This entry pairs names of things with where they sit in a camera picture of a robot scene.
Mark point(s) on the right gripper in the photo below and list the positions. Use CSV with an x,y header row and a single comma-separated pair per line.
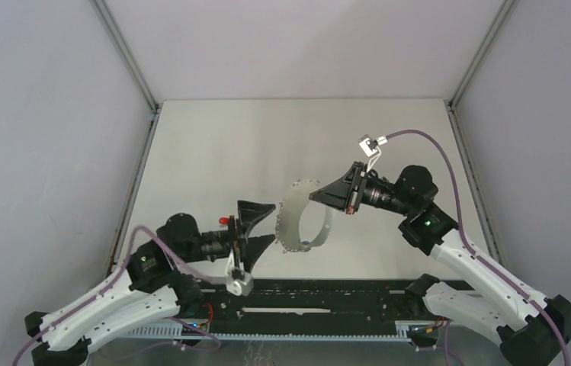
x,y
341,193

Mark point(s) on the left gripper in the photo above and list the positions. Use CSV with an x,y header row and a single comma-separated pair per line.
x,y
248,249

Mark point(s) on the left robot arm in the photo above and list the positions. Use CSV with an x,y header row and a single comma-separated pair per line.
x,y
160,278

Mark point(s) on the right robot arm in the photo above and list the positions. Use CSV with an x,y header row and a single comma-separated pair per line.
x,y
529,327

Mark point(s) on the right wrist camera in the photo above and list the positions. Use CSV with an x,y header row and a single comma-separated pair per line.
x,y
372,150

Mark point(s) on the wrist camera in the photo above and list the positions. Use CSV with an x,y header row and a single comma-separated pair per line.
x,y
237,281
372,150

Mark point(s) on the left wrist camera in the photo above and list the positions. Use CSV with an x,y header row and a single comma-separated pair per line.
x,y
237,281

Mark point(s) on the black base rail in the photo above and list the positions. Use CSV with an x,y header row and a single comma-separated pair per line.
x,y
315,308

